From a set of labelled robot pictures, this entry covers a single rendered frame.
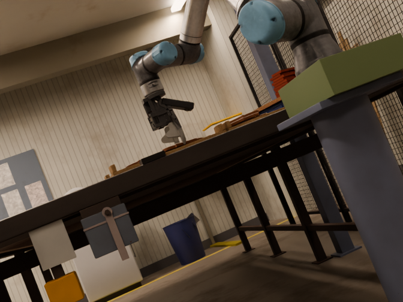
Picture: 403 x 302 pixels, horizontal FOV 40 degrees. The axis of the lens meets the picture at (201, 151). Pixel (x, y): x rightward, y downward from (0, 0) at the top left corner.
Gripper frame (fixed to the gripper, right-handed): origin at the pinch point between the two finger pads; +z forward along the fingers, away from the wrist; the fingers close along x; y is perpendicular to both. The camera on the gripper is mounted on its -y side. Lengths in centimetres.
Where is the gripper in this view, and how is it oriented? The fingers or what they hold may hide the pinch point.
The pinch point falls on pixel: (182, 144)
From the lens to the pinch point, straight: 195.1
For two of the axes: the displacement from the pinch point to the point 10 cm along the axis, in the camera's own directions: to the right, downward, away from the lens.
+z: 3.9, 9.2, -0.5
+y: -8.9, 3.7, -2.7
